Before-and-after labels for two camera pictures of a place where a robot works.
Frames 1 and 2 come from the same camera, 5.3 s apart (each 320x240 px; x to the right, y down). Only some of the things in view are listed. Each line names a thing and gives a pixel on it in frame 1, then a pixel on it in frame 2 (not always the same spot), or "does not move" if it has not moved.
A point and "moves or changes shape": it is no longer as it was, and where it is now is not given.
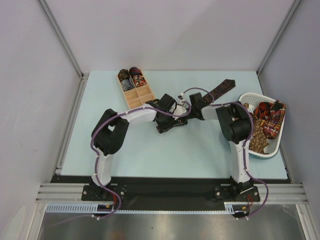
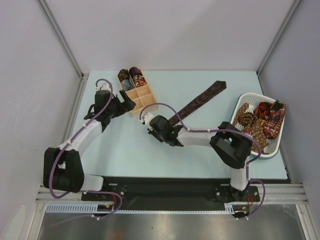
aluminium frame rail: [83, 76] does not move
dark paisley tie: [219, 90] moves or changes shape
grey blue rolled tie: [127, 84] does not move
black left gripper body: [167, 121] -> [116, 108]
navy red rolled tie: [134, 71] does not move
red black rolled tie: [139, 80] does not move
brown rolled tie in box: [123, 74] does not move
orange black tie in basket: [263, 110] does not move
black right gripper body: [191, 113] -> [155, 133]
